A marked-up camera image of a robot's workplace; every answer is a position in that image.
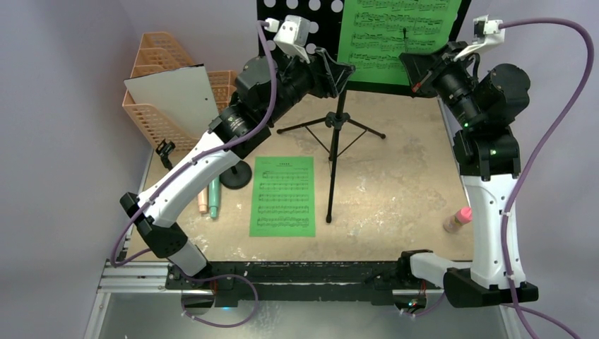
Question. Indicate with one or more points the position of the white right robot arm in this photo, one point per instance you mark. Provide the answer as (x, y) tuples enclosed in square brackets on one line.
[(488, 158)]

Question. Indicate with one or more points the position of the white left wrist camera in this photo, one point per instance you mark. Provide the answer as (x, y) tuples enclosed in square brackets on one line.
[(291, 35)]

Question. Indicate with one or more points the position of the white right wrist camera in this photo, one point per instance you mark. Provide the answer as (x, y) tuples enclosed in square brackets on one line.
[(487, 34)]

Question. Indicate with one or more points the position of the green sheet music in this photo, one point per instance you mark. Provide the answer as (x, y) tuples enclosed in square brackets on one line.
[(283, 198), (374, 33)]

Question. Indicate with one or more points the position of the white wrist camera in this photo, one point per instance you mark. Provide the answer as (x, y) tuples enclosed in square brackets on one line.
[(291, 35), (487, 34)]

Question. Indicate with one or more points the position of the pink round object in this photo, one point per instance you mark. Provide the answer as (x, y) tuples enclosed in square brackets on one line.
[(455, 222)]

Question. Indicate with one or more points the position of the mint green toy microphone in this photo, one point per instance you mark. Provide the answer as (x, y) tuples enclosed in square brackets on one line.
[(214, 198)]

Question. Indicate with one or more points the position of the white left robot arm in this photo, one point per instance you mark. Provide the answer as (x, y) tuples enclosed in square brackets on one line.
[(266, 89)]

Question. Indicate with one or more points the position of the grey folder board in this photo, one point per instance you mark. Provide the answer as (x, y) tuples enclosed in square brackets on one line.
[(183, 95)]

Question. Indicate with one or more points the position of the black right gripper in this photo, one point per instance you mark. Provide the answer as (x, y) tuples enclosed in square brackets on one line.
[(433, 76)]

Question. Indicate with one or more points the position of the black round microphone stand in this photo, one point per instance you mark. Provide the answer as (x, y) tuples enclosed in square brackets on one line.
[(163, 150)]

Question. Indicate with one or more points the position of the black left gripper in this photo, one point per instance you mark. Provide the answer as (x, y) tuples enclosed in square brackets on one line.
[(336, 73)]

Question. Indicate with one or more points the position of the peach plastic file organizer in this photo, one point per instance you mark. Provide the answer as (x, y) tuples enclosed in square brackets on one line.
[(158, 52)]

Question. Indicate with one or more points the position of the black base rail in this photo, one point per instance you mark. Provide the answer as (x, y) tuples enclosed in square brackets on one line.
[(380, 283)]

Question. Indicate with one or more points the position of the pink toy microphone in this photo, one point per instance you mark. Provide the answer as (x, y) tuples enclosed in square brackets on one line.
[(203, 201)]

